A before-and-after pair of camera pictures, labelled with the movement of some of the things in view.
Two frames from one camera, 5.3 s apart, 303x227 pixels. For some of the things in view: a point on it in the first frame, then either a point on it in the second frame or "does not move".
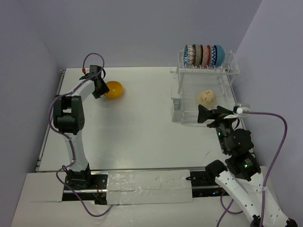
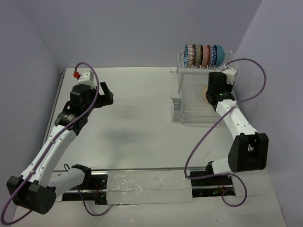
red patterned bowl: [212, 56] does not move
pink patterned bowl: [206, 56] does not move
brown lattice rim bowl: [198, 55] does not move
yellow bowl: [115, 89] → [203, 93]
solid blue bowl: [220, 55] does not move
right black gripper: [204, 113] → [230, 87]
